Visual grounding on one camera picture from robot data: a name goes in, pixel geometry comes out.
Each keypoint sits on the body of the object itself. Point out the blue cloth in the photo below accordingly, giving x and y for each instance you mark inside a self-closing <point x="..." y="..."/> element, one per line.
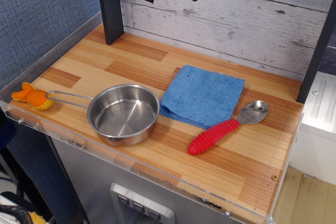
<point x="200" y="97"/>

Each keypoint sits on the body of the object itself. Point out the stainless steel pan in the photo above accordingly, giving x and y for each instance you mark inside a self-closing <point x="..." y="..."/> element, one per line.
<point x="122" y="115"/>

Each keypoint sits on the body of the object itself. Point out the orange plush fish toy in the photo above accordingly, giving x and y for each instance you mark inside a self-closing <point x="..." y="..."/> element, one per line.
<point x="36" y="98"/>

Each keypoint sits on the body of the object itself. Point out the clear acrylic front guard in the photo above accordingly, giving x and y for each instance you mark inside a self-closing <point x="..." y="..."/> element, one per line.
<point x="237" y="180"/>

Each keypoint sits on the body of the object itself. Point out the stainless steel cabinet front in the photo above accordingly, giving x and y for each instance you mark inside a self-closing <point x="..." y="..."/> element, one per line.
<point x="92" y="175"/>

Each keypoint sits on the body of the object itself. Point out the silver button control panel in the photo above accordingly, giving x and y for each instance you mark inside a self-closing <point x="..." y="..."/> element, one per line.
<point x="132" y="207"/>

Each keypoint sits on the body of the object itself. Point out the white ribbed appliance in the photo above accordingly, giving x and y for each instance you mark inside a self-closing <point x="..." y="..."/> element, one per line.
<point x="313" y="150"/>

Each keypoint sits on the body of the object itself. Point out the orange yellow object bottom left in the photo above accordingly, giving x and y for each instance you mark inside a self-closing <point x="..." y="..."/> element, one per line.
<point x="37" y="219"/>

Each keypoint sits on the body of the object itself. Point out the dark grey left post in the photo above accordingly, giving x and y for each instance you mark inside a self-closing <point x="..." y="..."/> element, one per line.
<point x="112" y="20"/>

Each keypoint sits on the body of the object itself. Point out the dark grey post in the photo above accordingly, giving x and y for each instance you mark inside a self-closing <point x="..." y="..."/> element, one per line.
<point x="316" y="59"/>
<point x="112" y="20"/>

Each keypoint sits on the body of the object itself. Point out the red handled metal spoon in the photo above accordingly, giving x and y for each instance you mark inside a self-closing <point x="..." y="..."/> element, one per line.
<point x="252" y="113"/>

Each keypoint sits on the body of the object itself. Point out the dark grey right post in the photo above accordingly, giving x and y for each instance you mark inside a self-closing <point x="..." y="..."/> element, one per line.
<point x="316" y="59"/>

